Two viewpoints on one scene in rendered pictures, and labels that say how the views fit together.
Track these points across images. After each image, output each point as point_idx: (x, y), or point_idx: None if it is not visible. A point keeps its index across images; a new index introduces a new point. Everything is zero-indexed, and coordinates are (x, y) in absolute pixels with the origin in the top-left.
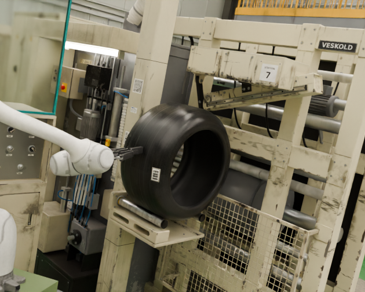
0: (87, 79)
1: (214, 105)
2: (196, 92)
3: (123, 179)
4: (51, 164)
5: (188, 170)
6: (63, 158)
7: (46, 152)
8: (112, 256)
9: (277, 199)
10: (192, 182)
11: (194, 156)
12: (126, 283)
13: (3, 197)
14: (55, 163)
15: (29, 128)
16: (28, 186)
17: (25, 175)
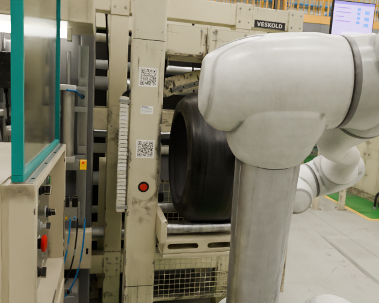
0: (2, 77)
1: (180, 89)
2: (118, 79)
3: (206, 196)
4: (299, 201)
5: (174, 166)
6: (309, 186)
7: (57, 208)
8: (147, 301)
9: None
10: (183, 177)
11: (175, 149)
12: None
13: None
14: (310, 195)
15: (354, 154)
16: (61, 275)
17: (44, 263)
